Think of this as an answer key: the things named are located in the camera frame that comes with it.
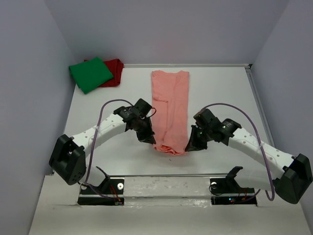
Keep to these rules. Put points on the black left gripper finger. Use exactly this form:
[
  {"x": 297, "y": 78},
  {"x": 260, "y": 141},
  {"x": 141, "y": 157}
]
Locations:
[
  {"x": 151, "y": 139},
  {"x": 141, "y": 136}
]

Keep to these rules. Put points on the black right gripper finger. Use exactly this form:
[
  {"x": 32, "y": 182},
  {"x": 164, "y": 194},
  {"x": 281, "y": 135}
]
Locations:
[
  {"x": 193, "y": 135},
  {"x": 197, "y": 145}
]

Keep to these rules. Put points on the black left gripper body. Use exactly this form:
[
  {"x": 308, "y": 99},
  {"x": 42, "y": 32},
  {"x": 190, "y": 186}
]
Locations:
[{"x": 144, "y": 124}]

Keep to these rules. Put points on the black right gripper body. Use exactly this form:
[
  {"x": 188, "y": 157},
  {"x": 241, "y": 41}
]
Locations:
[{"x": 204, "y": 133}]

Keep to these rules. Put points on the pink t shirt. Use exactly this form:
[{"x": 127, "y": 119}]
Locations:
[{"x": 170, "y": 98}]

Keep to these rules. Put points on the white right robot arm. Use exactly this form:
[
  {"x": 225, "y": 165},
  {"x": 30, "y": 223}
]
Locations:
[{"x": 289, "y": 176}]

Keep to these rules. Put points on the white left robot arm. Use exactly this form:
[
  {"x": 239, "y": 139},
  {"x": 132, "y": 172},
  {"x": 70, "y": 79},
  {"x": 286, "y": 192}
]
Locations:
[{"x": 72, "y": 157}]

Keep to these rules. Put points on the red folded t shirt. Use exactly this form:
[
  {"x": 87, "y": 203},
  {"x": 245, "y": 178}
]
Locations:
[{"x": 115, "y": 66}]

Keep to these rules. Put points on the green folded t shirt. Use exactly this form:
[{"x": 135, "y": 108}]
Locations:
[{"x": 90, "y": 74}]

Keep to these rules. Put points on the white front cover board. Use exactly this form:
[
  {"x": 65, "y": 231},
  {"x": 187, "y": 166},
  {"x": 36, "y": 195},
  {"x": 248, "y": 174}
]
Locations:
[{"x": 58, "y": 213}]

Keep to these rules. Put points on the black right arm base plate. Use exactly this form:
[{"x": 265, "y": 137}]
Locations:
[{"x": 223, "y": 194}]

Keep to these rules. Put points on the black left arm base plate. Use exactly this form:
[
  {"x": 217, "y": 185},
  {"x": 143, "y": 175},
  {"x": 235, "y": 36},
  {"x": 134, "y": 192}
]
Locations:
[{"x": 112, "y": 195}]

